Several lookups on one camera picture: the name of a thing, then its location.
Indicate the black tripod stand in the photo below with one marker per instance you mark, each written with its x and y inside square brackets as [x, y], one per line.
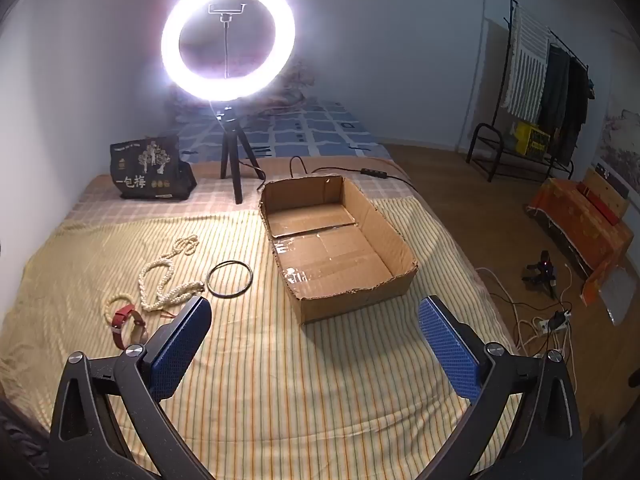
[231, 150]

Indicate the long red box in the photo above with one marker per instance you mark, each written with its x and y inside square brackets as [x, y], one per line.
[600, 207]

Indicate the wooden board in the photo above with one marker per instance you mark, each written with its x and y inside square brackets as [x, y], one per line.
[607, 195]

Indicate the black clothes rack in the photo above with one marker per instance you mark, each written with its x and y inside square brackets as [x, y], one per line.
[510, 20]

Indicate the black printed bag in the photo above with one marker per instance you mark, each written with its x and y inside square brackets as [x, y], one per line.
[150, 170]

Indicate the small black floor tripod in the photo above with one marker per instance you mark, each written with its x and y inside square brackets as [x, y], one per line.
[545, 270]

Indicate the blue patterned bed sheet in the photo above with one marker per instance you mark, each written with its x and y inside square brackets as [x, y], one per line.
[300, 130]

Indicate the cardboard box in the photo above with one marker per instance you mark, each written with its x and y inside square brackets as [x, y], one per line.
[325, 255]

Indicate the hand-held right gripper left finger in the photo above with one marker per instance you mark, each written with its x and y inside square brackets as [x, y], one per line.
[180, 345]

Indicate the yellow striped blanket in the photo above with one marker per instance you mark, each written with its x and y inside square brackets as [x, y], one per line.
[300, 385]

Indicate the yellow box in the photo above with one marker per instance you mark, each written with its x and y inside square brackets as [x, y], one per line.
[532, 137]

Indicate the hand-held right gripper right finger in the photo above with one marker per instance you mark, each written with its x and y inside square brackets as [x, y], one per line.
[450, 355]

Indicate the black hanging garment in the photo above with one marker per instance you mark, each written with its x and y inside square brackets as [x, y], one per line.
[577, 95]

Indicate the striped hanging towel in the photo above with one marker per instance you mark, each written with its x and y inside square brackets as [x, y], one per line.
[525, 70]

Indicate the white power strip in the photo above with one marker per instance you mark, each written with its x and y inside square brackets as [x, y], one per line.
[552, 325]

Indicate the pink plaid blanket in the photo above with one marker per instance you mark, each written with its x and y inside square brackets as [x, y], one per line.
[200, 200]

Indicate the wall poster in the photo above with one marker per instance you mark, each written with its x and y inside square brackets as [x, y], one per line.
[622, 145]

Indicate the thin black bangle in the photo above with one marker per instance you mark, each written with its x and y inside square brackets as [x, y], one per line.
[208, 281]

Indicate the dark green hanging garment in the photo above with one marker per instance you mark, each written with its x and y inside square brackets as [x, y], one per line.
[552, 85]

